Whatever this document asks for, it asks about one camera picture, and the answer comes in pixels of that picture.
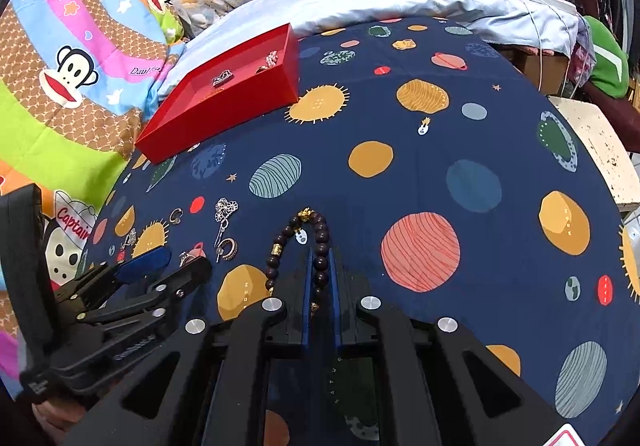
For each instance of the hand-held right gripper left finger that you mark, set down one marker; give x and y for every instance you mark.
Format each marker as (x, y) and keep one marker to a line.
(306, 296)

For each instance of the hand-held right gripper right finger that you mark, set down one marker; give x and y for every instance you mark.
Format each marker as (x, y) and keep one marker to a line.
(336, 296)

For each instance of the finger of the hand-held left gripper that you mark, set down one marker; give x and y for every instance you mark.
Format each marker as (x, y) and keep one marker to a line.
(145, 263)
(192, 272)

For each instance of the red cardboard box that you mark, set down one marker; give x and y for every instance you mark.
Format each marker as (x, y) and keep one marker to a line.
(215, 126)

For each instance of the silver wristwatch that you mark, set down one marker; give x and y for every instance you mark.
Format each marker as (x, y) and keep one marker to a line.
(223, 77)

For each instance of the person's left hand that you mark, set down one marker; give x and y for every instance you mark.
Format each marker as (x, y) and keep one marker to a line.
(55, 418)

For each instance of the silver hoop earring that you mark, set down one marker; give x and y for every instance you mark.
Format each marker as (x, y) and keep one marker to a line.
(176, 215)
(234, 251)

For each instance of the cartoon monkey blanket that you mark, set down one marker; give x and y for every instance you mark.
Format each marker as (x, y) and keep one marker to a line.
(75, 126)

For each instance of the white red card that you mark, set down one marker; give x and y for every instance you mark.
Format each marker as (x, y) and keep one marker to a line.
(567, 438)

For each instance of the white table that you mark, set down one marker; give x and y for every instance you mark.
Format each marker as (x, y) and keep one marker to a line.
(595, 141)

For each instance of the green garment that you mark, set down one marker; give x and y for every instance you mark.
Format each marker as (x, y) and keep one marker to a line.
(607, 61)

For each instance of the hanging clothes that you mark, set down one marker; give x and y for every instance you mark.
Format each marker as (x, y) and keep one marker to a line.
(625, 16)

